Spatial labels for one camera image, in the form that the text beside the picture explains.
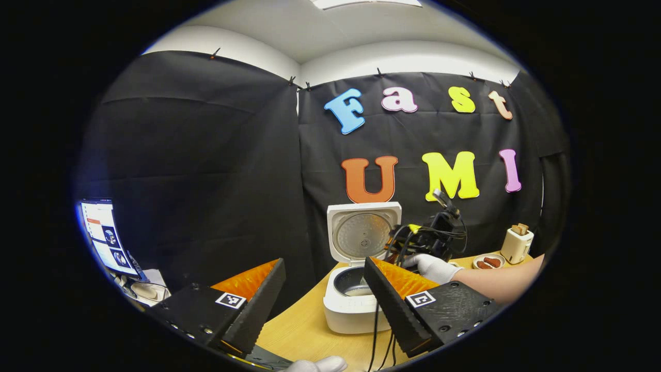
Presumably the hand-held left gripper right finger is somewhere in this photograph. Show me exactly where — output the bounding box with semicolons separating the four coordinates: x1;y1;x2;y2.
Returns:
364;256;501;358

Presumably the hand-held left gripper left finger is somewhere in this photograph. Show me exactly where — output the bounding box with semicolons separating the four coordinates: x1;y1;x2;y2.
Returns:
155;257;287;357

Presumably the white rice cooker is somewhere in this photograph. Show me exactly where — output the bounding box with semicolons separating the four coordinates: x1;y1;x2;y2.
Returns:
323;201;402;335

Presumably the white round plate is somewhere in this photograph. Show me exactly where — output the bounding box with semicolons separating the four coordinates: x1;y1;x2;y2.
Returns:
473;253;506;270

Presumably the white toaster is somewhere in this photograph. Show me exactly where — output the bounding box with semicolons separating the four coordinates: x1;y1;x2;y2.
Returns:
500;223;535;265

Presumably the black backdrop cloth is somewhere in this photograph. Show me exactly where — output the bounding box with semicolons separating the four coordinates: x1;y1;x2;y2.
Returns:
75;51;573;311

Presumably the computer monitor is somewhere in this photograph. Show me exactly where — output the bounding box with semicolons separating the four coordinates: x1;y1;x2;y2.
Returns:
77;199;145;280

